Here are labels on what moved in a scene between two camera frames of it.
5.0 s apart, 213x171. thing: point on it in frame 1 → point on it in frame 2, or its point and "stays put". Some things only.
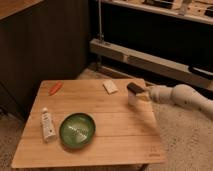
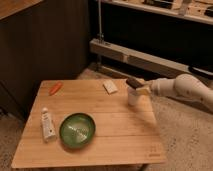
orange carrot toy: [55, 89] stays put
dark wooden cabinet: [40, 40] stays put
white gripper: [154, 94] → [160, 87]
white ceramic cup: [132, 99] stays put
